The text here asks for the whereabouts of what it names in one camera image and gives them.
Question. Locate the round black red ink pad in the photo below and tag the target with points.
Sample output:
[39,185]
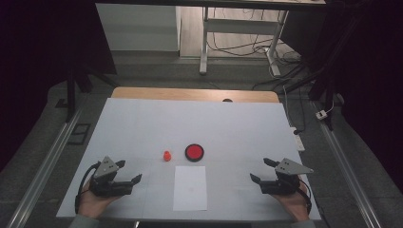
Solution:
[194,160]

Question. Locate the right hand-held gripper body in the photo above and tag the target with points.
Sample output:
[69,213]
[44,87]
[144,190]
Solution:
[286,171]

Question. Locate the small white adapter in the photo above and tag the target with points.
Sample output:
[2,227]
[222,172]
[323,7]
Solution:
[321,115]

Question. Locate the person's left hand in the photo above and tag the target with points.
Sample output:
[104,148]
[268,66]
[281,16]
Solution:
[92,204]

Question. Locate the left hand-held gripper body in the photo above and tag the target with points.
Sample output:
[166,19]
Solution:
[104,170]

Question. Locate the white panel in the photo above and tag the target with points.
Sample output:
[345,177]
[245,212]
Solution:
[136,28]

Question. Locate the black stand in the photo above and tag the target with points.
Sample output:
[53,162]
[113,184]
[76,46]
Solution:
[71,91]
[323,82]

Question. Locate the metal floor rail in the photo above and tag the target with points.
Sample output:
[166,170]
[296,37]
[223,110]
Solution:
[47,167]
[345,171]

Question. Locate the white paper sheet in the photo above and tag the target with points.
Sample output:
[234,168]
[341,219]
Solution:
[190,188]

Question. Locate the person's right hand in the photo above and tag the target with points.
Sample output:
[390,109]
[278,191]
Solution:
[293,204]

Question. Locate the white power strip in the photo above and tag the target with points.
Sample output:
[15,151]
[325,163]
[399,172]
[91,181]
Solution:
[298,141]

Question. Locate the dark curtain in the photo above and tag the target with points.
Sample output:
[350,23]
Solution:
[41,47]
[374,79]

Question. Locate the dark round table grommet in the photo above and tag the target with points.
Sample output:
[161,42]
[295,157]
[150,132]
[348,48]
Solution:
[227,100]

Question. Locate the white metal desk frame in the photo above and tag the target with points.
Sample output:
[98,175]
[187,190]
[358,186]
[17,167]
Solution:
[237,27]

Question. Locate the small orange stamp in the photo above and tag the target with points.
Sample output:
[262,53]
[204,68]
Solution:
[167,156]

